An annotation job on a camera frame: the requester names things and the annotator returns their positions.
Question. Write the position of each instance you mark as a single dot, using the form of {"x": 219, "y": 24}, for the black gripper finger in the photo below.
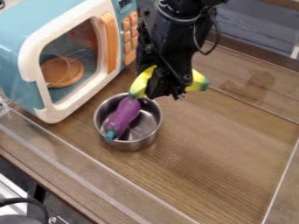
{"x": 180, "y": 80}
{"x": 158, "y": 84}

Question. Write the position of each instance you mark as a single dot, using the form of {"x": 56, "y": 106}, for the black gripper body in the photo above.
{"x": 170, "y": 38}

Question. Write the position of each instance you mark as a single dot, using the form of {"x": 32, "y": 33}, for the yellow toy banana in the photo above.
{"x": 139, "y": 85}

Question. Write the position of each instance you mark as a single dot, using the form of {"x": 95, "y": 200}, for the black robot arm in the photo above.
{"x": 186, "y": 6}

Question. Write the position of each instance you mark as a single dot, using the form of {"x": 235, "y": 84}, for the silver metal pot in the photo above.
{"x": 140, "y": 132}

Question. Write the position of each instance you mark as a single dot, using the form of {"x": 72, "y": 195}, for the purple toy eggplant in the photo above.
{"x": 127, "y": 111}

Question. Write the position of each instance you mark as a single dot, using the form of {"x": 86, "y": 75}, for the orange microwave turntable plate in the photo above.
{"x": 62, "y": 71}

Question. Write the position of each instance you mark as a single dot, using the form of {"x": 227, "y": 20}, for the blue toy microwave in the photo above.
{"x": 91, "y": 30}

